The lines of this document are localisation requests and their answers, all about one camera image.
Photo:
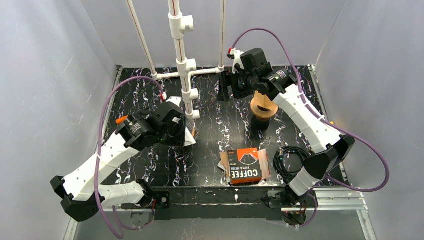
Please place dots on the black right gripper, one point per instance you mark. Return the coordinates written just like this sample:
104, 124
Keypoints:
228, 85

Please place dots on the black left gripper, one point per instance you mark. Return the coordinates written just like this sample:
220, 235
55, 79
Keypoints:
177, 131

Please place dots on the white paper coffee filter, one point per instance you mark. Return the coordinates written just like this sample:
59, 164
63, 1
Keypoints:
188, 139

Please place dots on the brown paper coffee filter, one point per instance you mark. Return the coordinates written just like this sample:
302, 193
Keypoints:
263, 103

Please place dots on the red and black carafe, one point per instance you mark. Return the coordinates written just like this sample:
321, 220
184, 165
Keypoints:
259, 124

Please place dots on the orange coffee filter package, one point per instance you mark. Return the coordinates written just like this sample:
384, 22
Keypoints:
245, 165

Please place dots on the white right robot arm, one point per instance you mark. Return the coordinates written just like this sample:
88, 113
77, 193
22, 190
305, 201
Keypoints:
329, 146

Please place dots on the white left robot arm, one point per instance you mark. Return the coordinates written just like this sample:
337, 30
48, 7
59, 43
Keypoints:
77, 189

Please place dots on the white PVC pipe stand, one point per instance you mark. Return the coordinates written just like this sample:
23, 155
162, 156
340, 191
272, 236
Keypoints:
180, 24

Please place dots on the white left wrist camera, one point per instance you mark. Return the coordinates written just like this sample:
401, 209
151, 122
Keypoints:
175, 101

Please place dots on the orange handled screwdriver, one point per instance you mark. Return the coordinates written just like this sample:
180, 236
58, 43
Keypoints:
121, 119

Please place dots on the aluminium frame rail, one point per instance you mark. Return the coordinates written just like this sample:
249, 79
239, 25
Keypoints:
244, 202

